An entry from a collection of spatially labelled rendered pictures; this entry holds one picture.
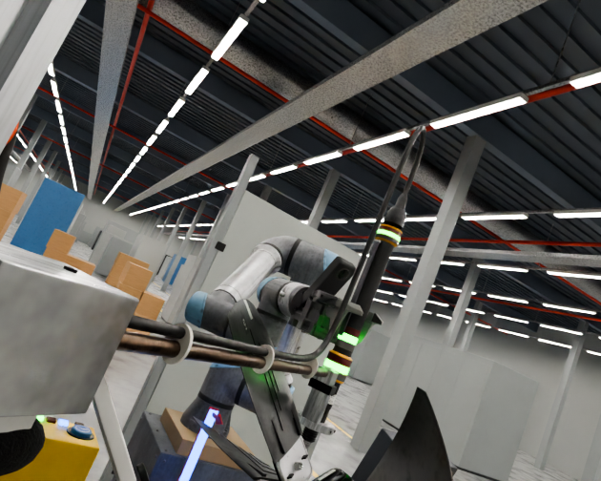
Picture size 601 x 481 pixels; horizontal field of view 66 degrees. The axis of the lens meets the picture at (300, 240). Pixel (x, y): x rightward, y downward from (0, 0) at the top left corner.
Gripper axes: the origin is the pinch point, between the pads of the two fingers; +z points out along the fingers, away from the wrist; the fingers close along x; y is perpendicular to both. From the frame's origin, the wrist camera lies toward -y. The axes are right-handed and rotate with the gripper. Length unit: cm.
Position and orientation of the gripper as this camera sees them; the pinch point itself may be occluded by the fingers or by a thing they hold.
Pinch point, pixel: (368, 313)
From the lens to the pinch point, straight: 80.8
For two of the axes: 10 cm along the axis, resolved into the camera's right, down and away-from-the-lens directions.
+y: -3.9, 9.1, -1.6
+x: -7.7, -4.2, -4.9
